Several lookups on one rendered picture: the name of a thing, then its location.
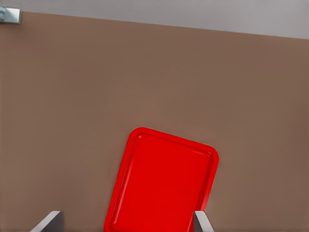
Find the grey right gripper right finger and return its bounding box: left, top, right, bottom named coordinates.
left=193, top=210, right=215, bottom=232

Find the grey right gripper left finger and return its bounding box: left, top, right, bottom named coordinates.
left=30, top=210, right=65, bottom=232

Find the red rectangular tray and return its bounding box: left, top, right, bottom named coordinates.
left=103, top=127, right=220, bottom=232

